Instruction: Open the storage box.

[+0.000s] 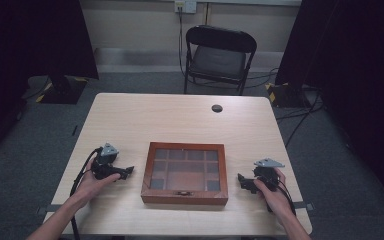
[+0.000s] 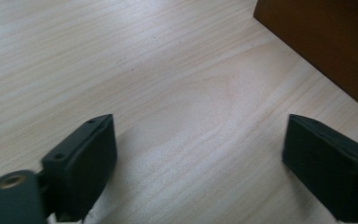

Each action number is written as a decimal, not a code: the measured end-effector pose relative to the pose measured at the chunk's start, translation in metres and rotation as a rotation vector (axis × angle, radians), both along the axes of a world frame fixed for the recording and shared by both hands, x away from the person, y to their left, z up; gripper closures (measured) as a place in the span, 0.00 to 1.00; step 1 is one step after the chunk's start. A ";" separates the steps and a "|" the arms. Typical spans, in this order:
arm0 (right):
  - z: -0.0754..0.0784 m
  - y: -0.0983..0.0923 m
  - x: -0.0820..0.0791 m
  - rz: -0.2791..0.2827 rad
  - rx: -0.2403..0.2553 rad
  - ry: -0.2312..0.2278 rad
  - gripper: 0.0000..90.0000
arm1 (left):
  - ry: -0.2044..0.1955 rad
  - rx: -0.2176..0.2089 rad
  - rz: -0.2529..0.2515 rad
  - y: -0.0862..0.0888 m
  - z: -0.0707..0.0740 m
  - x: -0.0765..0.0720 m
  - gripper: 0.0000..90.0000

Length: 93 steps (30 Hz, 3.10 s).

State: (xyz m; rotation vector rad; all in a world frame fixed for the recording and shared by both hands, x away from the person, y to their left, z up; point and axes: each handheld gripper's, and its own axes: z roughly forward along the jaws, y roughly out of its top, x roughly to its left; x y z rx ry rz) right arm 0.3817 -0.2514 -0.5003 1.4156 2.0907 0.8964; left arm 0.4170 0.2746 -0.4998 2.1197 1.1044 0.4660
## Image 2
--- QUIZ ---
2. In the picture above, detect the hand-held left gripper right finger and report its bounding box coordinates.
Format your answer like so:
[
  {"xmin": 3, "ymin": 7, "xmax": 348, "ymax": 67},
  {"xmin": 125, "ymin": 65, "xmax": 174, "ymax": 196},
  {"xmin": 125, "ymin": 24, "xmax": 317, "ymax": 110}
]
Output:
[{"xmin": 282, "ymin": 113, "xmax": 358, "ymax": 224}]

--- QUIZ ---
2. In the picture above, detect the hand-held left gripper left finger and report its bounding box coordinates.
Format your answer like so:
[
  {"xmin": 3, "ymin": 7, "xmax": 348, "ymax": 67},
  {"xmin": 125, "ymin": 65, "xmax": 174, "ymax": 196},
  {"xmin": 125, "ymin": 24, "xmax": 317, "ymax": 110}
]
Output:
[{"xmin": 40, "ymin": 113, "xmax": 118, "ymax": 223}]

